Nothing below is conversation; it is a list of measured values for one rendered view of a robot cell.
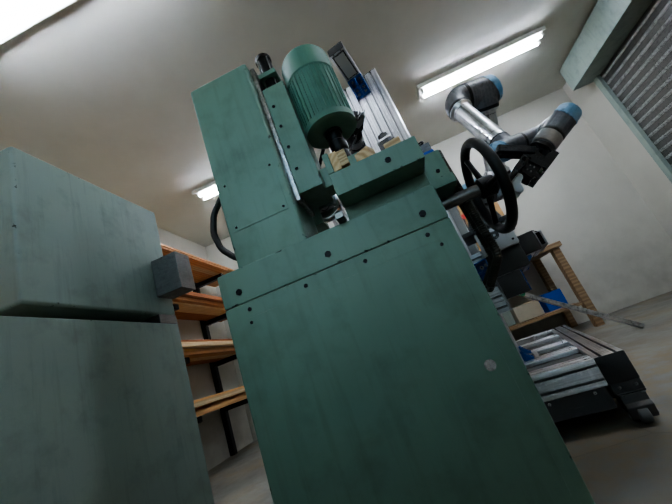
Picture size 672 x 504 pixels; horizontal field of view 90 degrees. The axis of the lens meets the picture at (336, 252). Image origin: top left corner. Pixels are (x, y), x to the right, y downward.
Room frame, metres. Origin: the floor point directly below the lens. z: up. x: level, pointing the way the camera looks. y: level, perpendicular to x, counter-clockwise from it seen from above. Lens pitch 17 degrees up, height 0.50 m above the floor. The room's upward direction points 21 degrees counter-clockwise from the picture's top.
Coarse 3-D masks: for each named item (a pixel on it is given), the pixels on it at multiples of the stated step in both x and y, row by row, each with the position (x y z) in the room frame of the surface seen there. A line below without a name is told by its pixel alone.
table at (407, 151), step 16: (400, 144) 0.66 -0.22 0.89; (416, 144) 0.66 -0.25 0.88; (368, 160) 0.67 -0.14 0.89; (384, 160) 0.67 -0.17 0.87; (400, 160) 0.66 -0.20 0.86; (416, 160) 0.66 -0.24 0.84; (336, 176) 0.69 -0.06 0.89; (352, 176) 0.68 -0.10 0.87; (368, 176) 0.68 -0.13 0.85; (384, 176) 0.68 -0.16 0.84; (400, 176) 0.71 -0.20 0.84; (448, 176) 0.85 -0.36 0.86; (336, 192) 0.69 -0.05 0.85; (352, 192) 0.70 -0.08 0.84; (368, 192) 0.73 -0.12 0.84; (448, 192) 0.92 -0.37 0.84
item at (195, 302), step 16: (192, 256) 3.21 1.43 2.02; (192, 272) 3.56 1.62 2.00; (208, 272) 3.74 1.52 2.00; (224, 272) 3.98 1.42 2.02; (176, 304) 2.94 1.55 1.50; (192, 304) 3.17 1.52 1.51; (208, 304) 3.39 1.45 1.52; (208, 320) 3.94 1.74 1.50; (224, 320) 4.25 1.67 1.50; (208, 336) 3.96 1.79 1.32; (192, 352) 2.89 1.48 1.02; (208, 352) 3.12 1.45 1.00; (224, 352) 3.47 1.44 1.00; (208, 400) 2.99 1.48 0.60; (224, 400) 3.37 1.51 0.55; (240, 400) 3.48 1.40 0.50; (224, 416) 3.95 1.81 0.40
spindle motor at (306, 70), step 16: (304, 48) 0.87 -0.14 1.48; (320, 48) 0.90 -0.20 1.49; (288, 64) 0.89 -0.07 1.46; (304, 64) 0.87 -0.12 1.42; (320, 64) 0.88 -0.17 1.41; (288, 80) 0.91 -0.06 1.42; (304, 80) 0.88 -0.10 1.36; (320, 80) 0.87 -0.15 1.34; (336, 80) 0.90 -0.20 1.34; (304, 96) 0.89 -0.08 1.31; (320, 96) 0.87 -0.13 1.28; (336, 96) 0.88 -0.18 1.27; (304, 112) 0.90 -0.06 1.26; (320, 112) 0.87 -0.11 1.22; (336, 112) 0.87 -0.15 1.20; (352, 112) 0.91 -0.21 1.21; (304, 128) 0.94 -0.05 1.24; (320, 128) 0.91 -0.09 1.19; (352, 128) 0.97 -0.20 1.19; (320, 144) 0.99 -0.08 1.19
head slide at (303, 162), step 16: (272, 96) 0.90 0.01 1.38; (288, 96) 0.90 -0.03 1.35; (272, 112) 0.91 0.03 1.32; (288, 112) 0.90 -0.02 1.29; (288, 128) 0.90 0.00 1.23; (288, 144) 0.90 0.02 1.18; (304, 144) 0.90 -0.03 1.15; (288, 160) 0.91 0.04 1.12; (304, 160) 0.90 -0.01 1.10; (304, 176) 0.90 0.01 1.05; (320, 176) 0.90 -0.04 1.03; (304, 192) 0.91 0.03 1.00; (320, 192) 0.94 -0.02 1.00
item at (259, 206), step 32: (192, 96) 0.90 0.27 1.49; (224, 96) 0.88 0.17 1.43; (256, 96) 0.87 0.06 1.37; (224, 128) 0.89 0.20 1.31; (256, 128) 0.87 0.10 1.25; (224, 160) 0.89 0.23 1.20; (256, 160) 0.88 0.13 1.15; (224, 192) 0.89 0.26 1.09; (256, 192) 0.88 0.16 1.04; (288, 192) 0.87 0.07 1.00; (256, 224) 0.89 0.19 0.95; (288, 224) 0.87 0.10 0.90; (256, 256) 0.89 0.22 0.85
